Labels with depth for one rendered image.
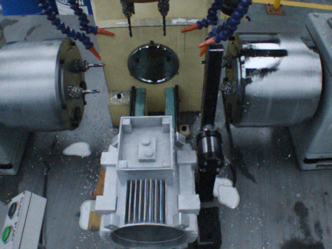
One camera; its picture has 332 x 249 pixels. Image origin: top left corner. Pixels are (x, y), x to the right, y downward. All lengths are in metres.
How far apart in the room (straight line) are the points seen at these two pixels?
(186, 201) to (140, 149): 0.13
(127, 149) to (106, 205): 0.11
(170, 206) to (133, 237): 0.15
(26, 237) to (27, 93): 0.33
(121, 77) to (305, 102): 0.53
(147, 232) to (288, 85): 0.46
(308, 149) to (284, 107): 0.21
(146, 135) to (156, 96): 0.41
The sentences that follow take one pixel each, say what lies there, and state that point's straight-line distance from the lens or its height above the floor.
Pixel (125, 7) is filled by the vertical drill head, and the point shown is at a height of 1.27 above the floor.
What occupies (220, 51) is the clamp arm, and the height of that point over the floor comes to 1.25.
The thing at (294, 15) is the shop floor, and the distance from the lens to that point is 3.27.
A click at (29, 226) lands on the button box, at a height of 1.07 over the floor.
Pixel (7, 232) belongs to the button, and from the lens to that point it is 0.65.
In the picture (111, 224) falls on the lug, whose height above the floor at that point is 1.09.
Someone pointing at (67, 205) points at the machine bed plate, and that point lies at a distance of 0.95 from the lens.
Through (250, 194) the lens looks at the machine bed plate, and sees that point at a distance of 0.94.
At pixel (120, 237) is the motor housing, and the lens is 0.69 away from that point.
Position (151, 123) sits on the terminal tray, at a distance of 0.64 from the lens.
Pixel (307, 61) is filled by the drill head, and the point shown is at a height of 1.15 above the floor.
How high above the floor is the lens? 1.62
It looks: 51 degrees down
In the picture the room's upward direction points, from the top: 3 degrees counter-clockwise
